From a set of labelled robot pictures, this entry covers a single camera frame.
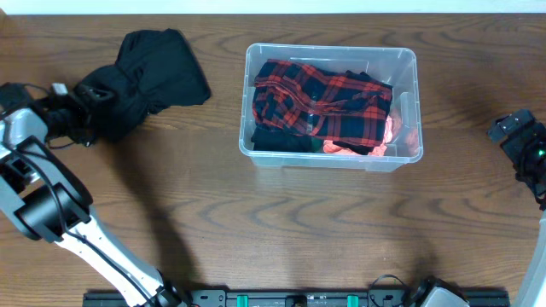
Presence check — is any black ribbed garment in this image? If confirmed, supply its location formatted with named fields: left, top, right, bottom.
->
left=334, top=142, right=375, bottom=155

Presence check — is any red plaid shirt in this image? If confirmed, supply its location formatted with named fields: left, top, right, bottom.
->
left=252, top=59, right=393, bottom=148

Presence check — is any dark navy garment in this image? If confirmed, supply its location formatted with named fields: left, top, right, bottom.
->
left=251, top=125, right=313, bottom=153

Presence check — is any orange garment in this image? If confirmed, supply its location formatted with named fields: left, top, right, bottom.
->
left=323, top=108, right=403, bottom=156

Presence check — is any dark green cloth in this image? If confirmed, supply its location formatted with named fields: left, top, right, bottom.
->
left=311, top=137, right=323, bottom=153

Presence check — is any clear plastic storage bin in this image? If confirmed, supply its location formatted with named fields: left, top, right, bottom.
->
left=238, top=43, right=424, bottom=172

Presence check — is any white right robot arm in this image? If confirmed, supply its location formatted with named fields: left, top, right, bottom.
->
left=402, top=109, right=545, bottom=307

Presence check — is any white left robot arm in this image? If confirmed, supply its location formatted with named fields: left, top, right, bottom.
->
left=1, top=83, right=192, bottom=306

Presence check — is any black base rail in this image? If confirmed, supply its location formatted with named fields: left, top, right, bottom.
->
left=83, top=280, right=511, bottom=307

